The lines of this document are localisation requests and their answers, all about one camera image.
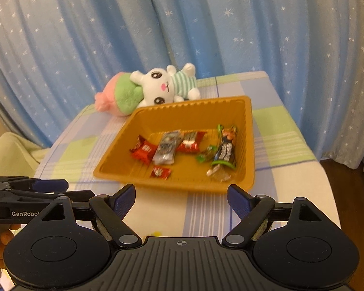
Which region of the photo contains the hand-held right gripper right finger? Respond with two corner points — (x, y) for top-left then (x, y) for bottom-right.
(222, 184), (324, 248)

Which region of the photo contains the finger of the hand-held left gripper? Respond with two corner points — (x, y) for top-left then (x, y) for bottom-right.
(0, 176), (70, 194)
(0, 189), (95, 209)

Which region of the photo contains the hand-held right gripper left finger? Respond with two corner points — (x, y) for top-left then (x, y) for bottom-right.
(39, 184), (142, 248)

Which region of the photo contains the brown candy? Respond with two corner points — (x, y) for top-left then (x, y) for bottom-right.
(205, 167), (232, 184)

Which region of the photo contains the orange plastic tray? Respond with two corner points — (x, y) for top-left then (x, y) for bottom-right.
(93, 95), (256, 194)

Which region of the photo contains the long green snack packet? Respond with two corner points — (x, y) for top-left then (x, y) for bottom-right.
(210, 123), (240, 170)

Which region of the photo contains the red square snack packet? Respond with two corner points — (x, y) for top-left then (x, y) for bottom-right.
(129, 135), (159, 165)

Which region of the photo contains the green candy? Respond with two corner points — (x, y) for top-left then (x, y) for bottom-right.
(196, 145), (221, 164)

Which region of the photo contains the silver snack packet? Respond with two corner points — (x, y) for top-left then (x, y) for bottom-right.
(152, 129), (183, 167)

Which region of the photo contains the red and white candy wrapper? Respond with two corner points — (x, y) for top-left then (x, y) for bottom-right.
(176, 130), (208, 154)

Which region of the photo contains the person's left hand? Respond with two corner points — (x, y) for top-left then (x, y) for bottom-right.
(0, 222), (23, 269)

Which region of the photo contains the dark red wrapped candy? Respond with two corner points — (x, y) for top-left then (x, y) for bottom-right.
(151, 165), (173, 182)

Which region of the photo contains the beige cloth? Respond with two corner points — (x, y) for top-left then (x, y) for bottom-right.
(0, 131), (54, 178)

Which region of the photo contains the checked pastel tablecloth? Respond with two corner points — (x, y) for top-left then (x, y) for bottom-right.
(33, 71), (342, 241)

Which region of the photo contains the pink and green carrot plush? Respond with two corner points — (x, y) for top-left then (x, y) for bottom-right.
(94, 71), (145, 118)

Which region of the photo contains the white bunny plush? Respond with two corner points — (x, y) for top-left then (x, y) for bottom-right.
(129, 62), (202, 107)

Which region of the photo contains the blue star-print curtain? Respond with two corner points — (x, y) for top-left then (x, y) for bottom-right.
(0, 0), (364, 177)

